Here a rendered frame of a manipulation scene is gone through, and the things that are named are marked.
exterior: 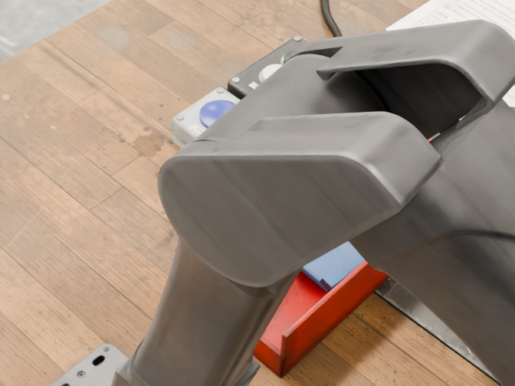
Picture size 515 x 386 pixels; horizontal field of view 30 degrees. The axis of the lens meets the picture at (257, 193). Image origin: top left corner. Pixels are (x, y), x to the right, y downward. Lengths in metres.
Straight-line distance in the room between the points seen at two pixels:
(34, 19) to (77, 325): 1.81
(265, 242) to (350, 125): 0.06
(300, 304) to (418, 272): 0.47
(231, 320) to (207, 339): 0.03
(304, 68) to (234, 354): 0.17
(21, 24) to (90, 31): 1.49
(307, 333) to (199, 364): 0.24
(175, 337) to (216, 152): 0.19
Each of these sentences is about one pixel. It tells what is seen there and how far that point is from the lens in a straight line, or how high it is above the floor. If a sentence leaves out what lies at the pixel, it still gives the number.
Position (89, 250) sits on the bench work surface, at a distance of 0.84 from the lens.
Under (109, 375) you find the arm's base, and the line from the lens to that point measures 0.76.
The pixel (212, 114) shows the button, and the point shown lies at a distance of 0.90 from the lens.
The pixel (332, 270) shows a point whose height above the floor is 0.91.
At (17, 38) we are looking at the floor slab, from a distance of 2.50.
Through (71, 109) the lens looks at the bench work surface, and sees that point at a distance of 0.97.
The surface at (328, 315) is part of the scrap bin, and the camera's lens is 0.76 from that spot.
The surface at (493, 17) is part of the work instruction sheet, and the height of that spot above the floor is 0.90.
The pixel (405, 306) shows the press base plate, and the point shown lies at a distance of 0.82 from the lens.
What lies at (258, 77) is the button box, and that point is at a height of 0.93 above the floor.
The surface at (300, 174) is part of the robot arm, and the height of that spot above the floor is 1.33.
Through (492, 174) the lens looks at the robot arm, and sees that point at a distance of 0.33.
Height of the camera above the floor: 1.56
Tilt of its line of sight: 48 degrees down
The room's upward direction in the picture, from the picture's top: 4 degrees clockwise
